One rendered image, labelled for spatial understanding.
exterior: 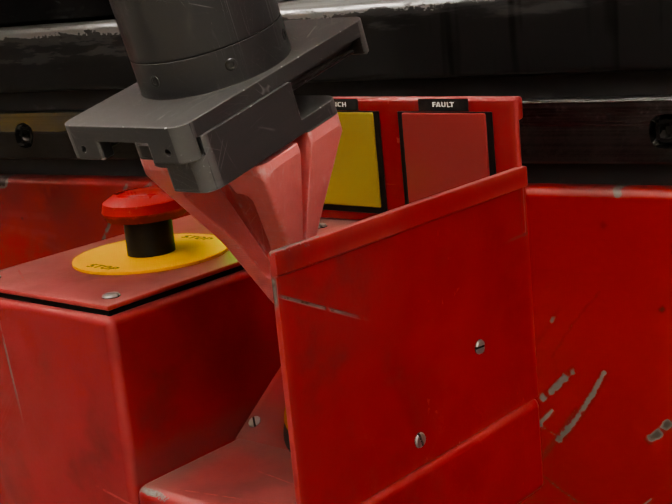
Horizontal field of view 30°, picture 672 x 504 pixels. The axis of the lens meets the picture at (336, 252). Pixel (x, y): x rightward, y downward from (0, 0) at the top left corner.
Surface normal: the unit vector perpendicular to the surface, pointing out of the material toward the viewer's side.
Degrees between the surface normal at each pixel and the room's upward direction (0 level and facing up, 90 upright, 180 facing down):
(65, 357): 90
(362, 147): 90
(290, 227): 111
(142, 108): 15
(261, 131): 90
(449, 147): 90
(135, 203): 33
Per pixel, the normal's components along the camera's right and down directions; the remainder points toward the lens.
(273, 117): 0.75, 0.08
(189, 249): -0.10, -0.97
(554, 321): -0.54, 0.25
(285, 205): 0.79, 0.39
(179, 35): -0.11, 0.44
